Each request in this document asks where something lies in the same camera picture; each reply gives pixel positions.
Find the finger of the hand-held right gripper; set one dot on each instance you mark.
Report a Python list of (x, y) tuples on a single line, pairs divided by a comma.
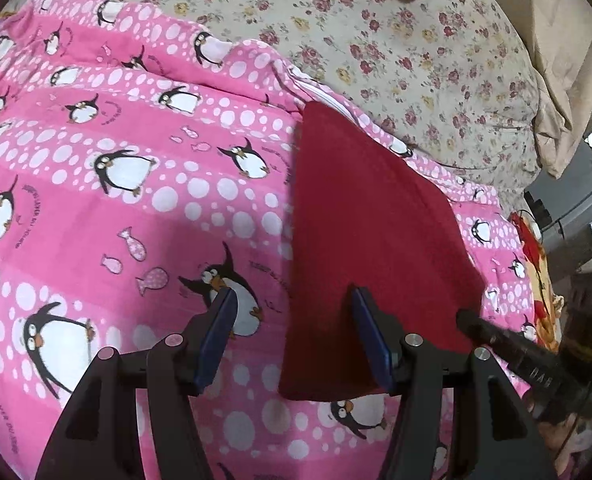
[(480, 330)]

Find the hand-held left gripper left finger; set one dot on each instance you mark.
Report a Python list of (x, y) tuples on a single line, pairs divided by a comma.
[(221, 330)]

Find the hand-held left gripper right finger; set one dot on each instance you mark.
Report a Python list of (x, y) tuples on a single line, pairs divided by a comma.
[(370, 340)]

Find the dark red garment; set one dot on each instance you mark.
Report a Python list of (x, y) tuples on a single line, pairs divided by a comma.
[(365, 220)]

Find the red yellow printed cloth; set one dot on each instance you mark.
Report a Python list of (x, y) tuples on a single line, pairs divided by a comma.
[(540, 275)]

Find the pink penguin print blanket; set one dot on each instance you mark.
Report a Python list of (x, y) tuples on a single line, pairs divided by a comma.
[(101, 235)]

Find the grey plastic box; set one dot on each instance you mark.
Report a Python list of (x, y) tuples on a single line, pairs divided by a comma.
[(575, 185)]

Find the beige cloth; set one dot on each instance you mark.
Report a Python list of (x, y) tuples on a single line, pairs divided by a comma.
[(570, 85)]

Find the floral bed sheet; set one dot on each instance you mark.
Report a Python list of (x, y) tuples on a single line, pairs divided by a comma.
[(400, 60)]

